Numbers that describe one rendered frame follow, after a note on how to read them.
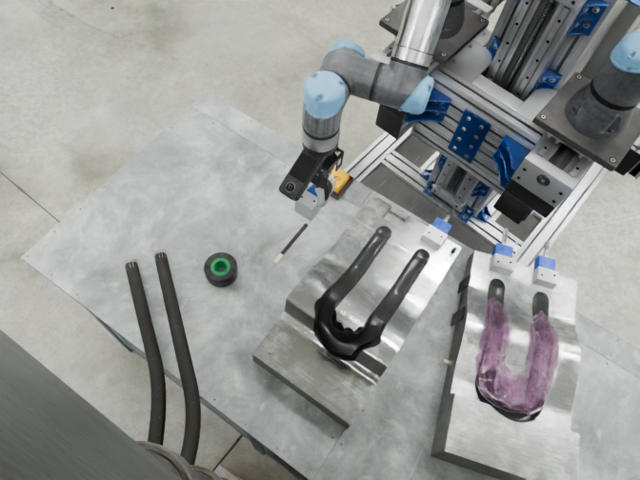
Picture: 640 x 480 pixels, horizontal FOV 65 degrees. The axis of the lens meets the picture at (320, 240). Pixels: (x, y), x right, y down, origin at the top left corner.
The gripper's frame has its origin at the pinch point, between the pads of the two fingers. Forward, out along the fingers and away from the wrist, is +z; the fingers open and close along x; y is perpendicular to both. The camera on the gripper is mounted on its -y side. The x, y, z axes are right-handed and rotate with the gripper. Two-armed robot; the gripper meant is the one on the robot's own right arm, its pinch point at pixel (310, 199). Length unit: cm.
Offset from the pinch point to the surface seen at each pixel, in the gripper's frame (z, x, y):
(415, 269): 6.9, -29.5, 2.9
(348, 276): 6.2, -17.5, -8.7
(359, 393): 9.0, -34.1, -29.0
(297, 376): 9.0, -21.1, -33.8
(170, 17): 95, 164, 104
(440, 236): 3.4, -30.3, 12.1
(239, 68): 95, 109, 97
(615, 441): 15, -87, -3
